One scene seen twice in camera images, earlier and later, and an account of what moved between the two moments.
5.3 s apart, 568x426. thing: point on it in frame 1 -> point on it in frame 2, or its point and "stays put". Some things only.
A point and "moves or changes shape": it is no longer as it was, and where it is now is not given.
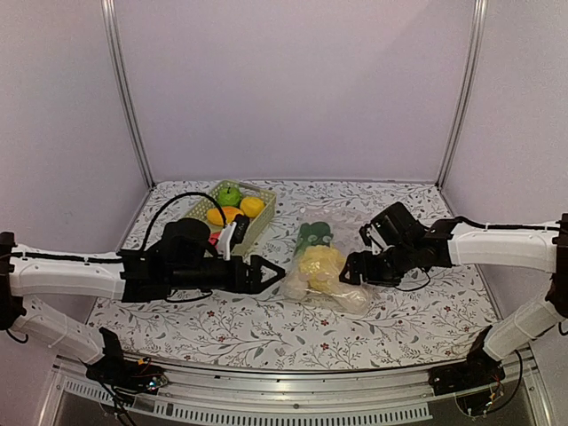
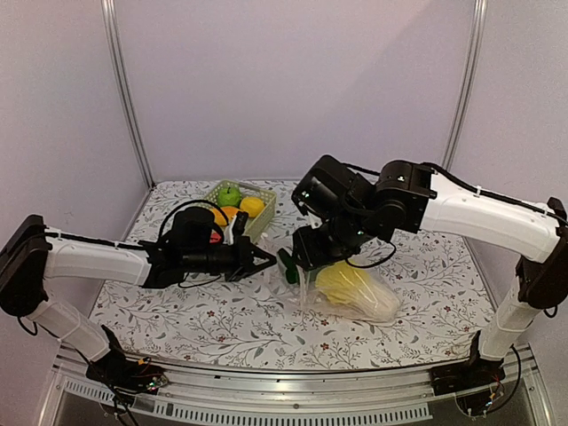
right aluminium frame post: x=481 y=8 stays put
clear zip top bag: x=323 y=239 moves or changes shape
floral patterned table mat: x=434 y=322 stays put
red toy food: x=214 y=238 stays put
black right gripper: x=353 y=264 -> x=310 y=256
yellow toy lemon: x=252 y=207 stays put
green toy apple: x=229 y=197 stays put
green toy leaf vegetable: x=318 y=233 moves or changes shape
